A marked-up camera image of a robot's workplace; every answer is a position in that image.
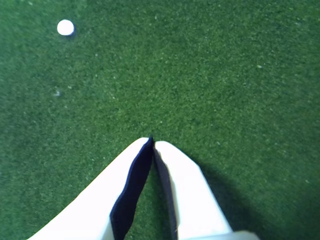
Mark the small white dot marker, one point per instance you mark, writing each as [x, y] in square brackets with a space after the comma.
[65, 27]

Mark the long green turf mat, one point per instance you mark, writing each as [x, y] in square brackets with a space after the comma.
[200, 75]

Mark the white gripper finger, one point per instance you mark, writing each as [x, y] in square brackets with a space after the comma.
[192, 200]
[95, 205]

